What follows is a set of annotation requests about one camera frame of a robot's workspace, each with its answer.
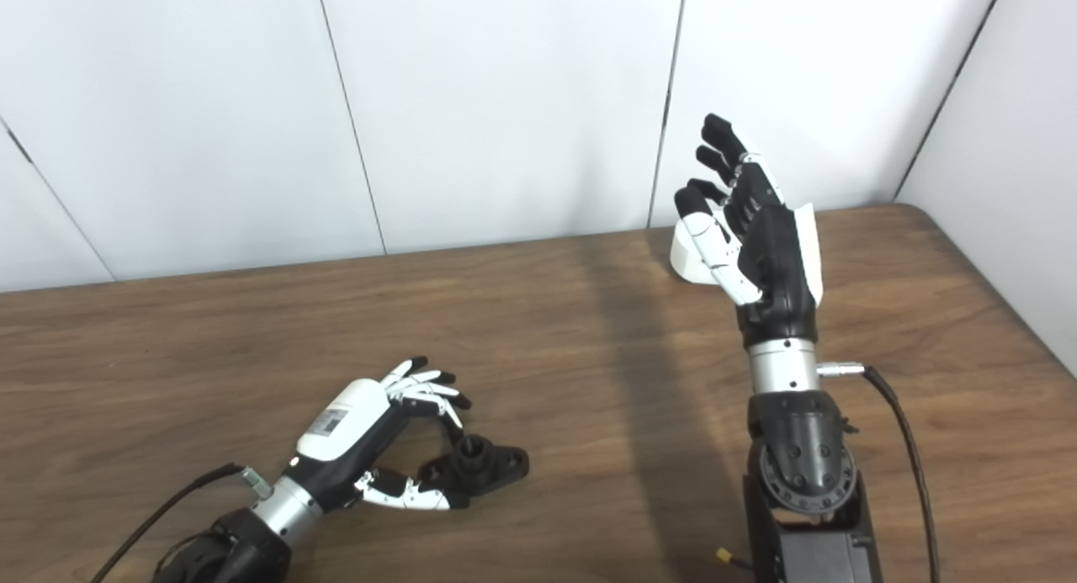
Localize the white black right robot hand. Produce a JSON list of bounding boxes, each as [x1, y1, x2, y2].
[[674, 114, 824, 348]]

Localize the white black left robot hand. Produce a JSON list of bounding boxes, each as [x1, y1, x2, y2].
[[284, 356, 474, 512]]

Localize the round white piece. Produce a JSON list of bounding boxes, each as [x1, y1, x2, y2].
[[669, 221, 741, 287]]

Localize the black flanged holder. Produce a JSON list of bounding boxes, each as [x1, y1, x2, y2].
[[418, 434, 531, 508]]

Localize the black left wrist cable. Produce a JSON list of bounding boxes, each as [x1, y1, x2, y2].
[[88, 464, 274, 583]]

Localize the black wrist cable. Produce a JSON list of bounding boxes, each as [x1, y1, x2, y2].
[[818, 361, 942, 583], [88, 464, 274, 583]]

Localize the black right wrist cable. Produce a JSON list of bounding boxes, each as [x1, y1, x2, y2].
[[818, 361, 942, 583]]

